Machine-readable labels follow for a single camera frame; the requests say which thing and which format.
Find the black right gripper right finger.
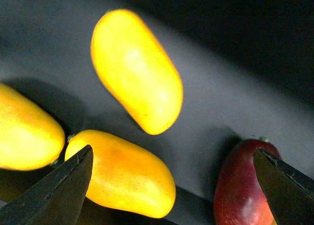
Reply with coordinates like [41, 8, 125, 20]
[253, 148, 314, 225]

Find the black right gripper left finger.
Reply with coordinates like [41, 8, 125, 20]
[0, 145, 93, 225]

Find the red purple mango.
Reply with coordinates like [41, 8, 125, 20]
[213, 137, 281, 225]

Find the yellow mango left edge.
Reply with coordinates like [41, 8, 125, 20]
[0, 83, 65, 171]

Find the yellow mango lower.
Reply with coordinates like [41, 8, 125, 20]
[65, 129, 176, 219]

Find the yellow mango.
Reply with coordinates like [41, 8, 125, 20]
[90, 9, 183, 135]
[65, 129, 176, 219]

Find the yellow mango upper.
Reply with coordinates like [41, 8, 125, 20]
[90, 9, 183, 135]

